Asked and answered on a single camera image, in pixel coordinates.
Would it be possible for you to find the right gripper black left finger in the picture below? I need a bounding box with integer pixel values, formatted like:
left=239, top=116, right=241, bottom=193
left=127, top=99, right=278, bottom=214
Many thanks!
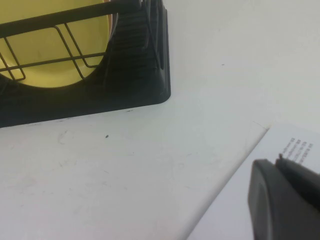
left=247, top=158, right=320, bottom=240

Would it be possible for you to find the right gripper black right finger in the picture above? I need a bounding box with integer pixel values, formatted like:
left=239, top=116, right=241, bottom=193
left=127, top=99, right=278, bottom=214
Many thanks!
left=274, top=155, right=320, bottom=191

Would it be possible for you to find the yellow plate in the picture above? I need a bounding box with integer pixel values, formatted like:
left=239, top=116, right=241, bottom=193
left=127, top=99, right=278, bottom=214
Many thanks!
left=0, top=0, right=112, bottom=89

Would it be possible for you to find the pink plate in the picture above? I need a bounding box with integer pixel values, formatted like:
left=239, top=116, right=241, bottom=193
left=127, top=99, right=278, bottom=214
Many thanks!
left=103, top=0, right=119, bottom=38

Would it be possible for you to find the white printed paper sheet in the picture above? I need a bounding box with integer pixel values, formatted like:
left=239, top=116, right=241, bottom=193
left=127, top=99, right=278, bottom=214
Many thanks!
left=186, top=122, right=320, bottom=240

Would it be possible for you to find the black plastic drip tray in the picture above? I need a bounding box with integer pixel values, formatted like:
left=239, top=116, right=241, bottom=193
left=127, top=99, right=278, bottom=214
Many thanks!
left=0, top=0, right=172, bottom=128

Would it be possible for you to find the black wire dish rack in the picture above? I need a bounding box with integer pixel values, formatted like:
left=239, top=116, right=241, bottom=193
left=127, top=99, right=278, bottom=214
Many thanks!
left=0, top=0, right=163, bottom=83

